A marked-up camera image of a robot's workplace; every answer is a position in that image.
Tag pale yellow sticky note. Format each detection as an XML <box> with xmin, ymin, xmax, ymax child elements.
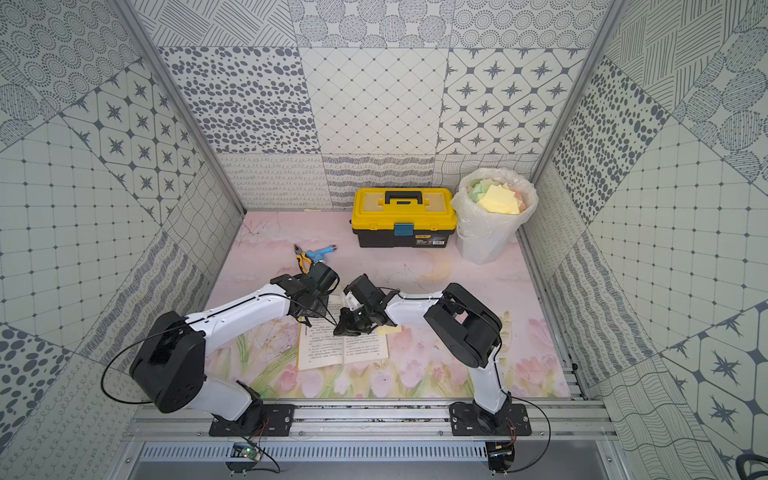
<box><xmin>375</xmin><ymin>325</ymin><xmax>402</xmax><ymax>335</ymax></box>

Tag yellow children's book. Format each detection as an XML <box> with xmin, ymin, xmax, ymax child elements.
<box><xmin>296</xmin><ymin>318</ymin><xmax>389</xmax><ymax>371</ymax></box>

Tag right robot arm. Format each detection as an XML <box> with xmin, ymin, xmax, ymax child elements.
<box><xmin>334</xmin><ymin>274</ymin><xmax>509</xmax><ymax>415</ymax></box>

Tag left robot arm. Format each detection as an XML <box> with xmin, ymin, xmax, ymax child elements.
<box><xmin>129</xmin><ymin>263</ymin><xmax>338</xmax><ymax>430</ymax></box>

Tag discarded sticky notes pile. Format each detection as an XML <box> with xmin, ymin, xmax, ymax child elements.
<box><xmin>466</xmin><ymin>179</ymin><xmax>527</xmax><ymax>215</ymax></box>

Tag blue plastic tool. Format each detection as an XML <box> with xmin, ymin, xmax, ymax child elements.
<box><xmin>304</xmin><ymin>245</ymin><xmax>337</xmax><ymax>263</ymax></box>

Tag yellow black toolbox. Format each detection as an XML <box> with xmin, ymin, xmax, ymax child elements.
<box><xmin>351</xmin><ymin>188</ymin><xmax>457</xmax><ymax>248</ymax></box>

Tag left green circuit board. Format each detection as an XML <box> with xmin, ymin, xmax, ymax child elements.
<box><xmin>225</xmin><ymin>443</ymin><xmax>262</xmax><ymax>474</ymax></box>

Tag white bin with plastic liner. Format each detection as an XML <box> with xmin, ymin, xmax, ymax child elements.
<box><xmin>451</xmin><ymin>168</ymin><xmax>539</xmax><ymax>265</ymax></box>

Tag right black controller box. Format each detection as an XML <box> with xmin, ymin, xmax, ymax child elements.
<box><xmin>485</xmin><ymin>441</ymin><xmax>515</xmax><ymax>474</ymax></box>

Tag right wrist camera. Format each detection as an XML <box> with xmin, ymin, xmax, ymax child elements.
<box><xmin>342</xmin><ymin>293</ymin><xmax>361</xmax><ymax>311</ymax></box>

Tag yellow handled pliers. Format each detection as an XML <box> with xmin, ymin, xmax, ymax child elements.
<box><xmin>293</xmin><ymin>244</ymin><xmax>313</xmax><ymax>274</ymax></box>

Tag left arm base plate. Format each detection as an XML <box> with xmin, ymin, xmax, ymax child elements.
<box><xmin>208</xmin><ymin>404</ymin><xmax>296</xmax><ymax>438</ymax></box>

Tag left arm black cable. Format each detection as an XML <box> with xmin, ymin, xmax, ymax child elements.
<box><xmin>100</xmin><ymin>326</ymin><xmax>193</xmax><ymax>406</ymax></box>

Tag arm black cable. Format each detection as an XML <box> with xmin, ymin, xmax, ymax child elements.
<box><xmin>100</xmin><ymin>326</ymin><xmax>193</xmax><ymax>406</ymax></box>
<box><xmin>503</xmin><ymin>398</ymin><xmax>553</xmax><ymax>474</ymax></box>

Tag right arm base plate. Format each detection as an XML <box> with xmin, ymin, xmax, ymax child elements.
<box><xmin>448</xmin><ymin>401</ymin><xmax>532</xmax><ymax>437</ymax></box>

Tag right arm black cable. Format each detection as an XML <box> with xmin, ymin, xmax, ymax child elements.
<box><xmin>503</xmin><ymin>398</ymin><xmax>553</xmax><ymax>474</ymax></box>

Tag aluminium mounting rail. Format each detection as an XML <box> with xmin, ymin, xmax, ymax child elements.
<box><xmin>122</xmin><ymin>398</ymin><xmax>619</xmax><ymax>444</ymax></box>

